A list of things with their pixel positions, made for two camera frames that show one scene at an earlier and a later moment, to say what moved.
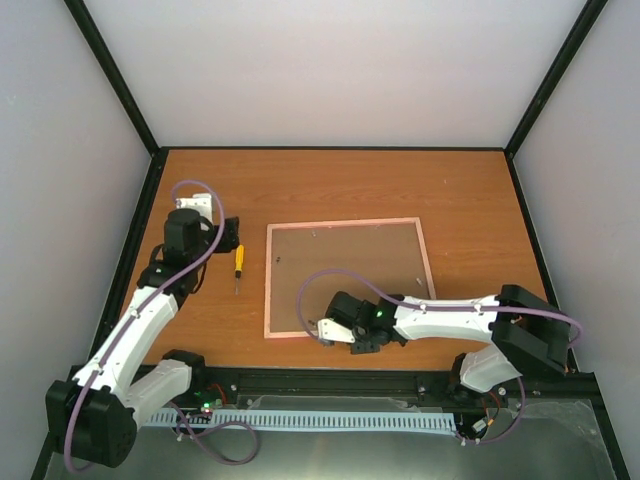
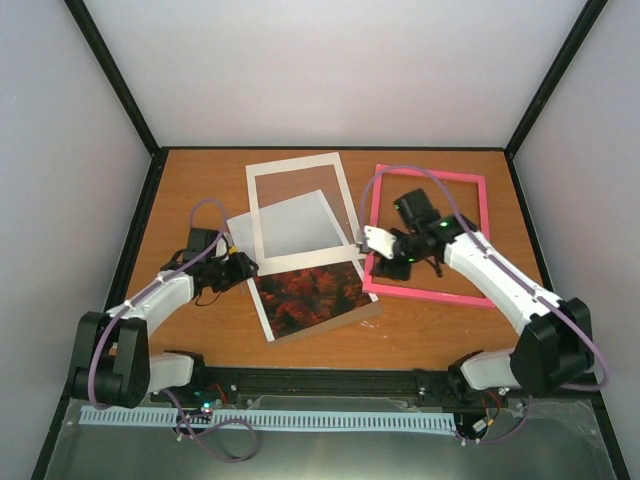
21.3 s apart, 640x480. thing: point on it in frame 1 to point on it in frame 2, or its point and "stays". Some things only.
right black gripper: (365, 348) to (389, 271)
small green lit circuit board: (206, 407) stays
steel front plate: (542, 439) stays
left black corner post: (114, 76) stays
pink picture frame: (390, 252) to (418, 293)
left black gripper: (229, 238) to (242, 271)
